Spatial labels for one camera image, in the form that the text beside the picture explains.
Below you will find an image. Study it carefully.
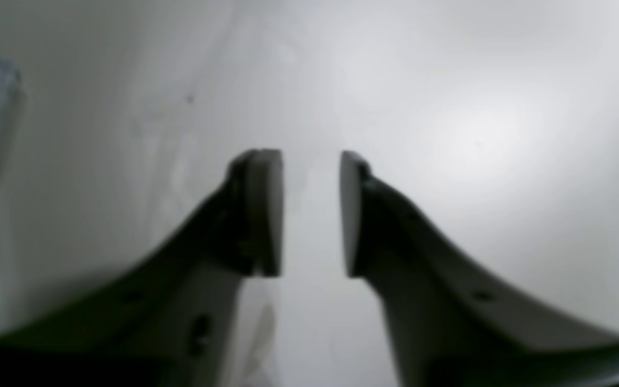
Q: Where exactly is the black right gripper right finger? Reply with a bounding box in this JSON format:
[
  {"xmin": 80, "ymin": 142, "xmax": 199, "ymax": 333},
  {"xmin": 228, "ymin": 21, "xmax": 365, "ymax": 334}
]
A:
[{"xmin": 340, "ymin": 151, "xmax": 619, "ymax": 386}]

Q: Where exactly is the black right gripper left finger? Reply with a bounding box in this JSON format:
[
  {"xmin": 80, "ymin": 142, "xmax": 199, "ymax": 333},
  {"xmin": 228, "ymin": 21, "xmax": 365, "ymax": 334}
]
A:
[{"xmin": 0, "ymin": 149, "xmax": 283, "ymax": 386}]

